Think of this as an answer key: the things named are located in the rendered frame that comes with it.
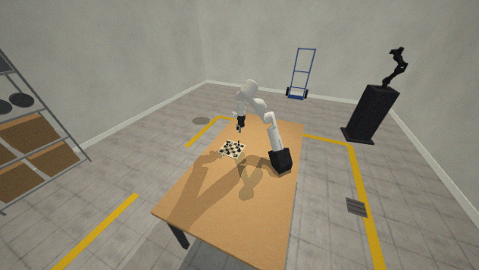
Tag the chessboard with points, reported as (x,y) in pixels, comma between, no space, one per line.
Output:
(232,148)

